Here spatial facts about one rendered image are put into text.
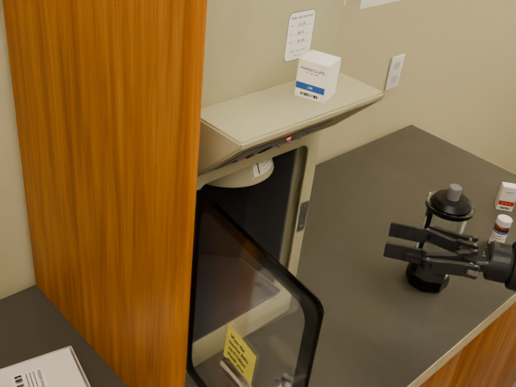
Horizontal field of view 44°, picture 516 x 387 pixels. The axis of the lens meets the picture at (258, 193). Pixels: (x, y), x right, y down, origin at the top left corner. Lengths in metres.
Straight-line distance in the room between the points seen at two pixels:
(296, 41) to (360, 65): 0.98
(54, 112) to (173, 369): 0.46
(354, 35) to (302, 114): 0.99
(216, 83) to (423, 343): 0.78
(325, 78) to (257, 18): 0.13
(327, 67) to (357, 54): 1.00
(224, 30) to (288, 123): 0.16
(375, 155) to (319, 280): 0.68
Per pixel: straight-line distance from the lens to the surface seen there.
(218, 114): 0.91
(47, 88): 1.10
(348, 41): 1.90
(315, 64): 0.97
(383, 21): 2.02
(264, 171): 1.14
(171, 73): 0.79
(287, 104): 0.97
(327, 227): 1.70
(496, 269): 1.26
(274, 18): 0.98
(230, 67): 0.94
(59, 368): 1.26
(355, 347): 1.39
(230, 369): 0.94
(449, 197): 1.47
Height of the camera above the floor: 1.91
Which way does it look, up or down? 33 degrees down
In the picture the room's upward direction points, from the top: 7 degrees clockwise
